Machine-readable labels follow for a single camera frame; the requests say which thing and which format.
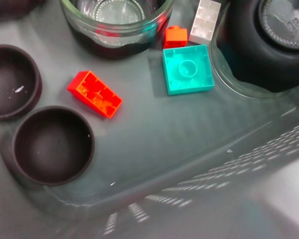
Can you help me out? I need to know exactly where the bright red block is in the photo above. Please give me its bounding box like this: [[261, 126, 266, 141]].
[[66, 71, 123, 120]]

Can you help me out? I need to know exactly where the teal square block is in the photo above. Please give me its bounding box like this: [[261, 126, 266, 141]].
[[162, 44, 214, 96]]

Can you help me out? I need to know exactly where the small red block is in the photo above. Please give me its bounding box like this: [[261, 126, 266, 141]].
[[162, 25, 189, 49]]

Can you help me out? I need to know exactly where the glass teacup with black base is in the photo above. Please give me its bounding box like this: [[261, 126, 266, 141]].
[[60, 0, 174, 60], [210, 0, 299, 102]]

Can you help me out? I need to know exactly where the small white block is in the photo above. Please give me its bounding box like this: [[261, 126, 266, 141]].
[[188, 0, 222, 45]]

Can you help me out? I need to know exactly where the grey perforated storage bin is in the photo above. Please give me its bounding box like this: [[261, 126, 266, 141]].
[[0, 0, 299, 239]]

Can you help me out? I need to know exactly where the black clay cup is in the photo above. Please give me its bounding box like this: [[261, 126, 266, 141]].
[[0, 44, 43, 121], [12, 106, 95, 186]]

